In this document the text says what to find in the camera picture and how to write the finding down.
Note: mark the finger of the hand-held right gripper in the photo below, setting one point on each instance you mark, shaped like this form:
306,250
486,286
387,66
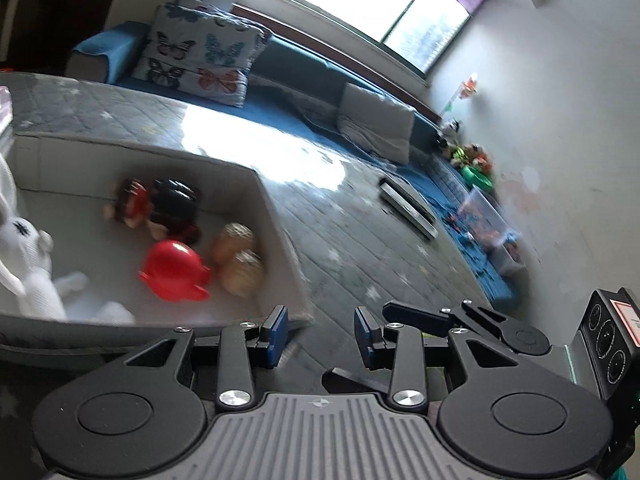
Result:
355,381
420,316

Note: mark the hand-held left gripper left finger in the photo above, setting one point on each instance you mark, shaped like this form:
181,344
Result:
276,335

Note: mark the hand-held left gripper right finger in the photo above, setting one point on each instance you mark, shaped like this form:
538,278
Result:
362,335

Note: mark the tan peanut toy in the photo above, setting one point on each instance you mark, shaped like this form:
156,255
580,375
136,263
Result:
237,260

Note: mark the grey cardboard box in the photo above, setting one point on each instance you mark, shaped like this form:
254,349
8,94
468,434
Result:
280,230

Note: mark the red round toy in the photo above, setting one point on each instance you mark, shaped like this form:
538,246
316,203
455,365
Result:
172,270

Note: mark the black and red doll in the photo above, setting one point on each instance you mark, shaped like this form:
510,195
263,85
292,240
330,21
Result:
160,205

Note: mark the white plush rabbit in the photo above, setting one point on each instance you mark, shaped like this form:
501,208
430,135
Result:
30,260

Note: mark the grey quilted desktop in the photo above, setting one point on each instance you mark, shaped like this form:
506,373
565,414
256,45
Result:
360,260

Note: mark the black remote control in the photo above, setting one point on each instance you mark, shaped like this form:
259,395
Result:
407,215
415,205

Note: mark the clear plastic container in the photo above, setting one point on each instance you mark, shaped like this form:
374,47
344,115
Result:
487,225

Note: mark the green plastic bowl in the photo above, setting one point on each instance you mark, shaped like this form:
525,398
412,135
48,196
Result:
477,175

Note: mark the yellow green plush toy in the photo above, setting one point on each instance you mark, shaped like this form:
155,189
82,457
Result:
459,152

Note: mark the orange tiger plush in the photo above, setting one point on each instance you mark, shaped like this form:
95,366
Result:
481,157

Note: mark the black and white cow plush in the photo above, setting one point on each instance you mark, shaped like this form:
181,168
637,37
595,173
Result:
450,127

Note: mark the grey pillow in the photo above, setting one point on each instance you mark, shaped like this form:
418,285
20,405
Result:
375,125

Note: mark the colourful pinwheel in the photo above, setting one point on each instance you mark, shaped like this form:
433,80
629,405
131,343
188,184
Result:
469,87

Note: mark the blue sofa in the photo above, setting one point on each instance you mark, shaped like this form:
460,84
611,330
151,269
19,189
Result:
300,85

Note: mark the butterfly print pillow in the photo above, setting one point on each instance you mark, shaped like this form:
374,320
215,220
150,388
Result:
190,77
210,35

